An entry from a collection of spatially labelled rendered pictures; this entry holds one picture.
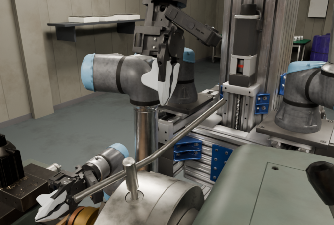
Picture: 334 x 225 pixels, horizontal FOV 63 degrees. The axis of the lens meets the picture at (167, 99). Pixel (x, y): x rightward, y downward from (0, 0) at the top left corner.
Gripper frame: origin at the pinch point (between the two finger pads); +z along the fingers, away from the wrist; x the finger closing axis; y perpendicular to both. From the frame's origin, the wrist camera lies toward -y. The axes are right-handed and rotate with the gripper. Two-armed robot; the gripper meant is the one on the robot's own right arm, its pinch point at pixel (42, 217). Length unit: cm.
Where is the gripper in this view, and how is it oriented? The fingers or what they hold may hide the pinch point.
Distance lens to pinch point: 79.2
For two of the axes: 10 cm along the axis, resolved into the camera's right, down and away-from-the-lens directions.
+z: -4.6, 2.9, -8.4
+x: -0.1, -9.5, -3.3
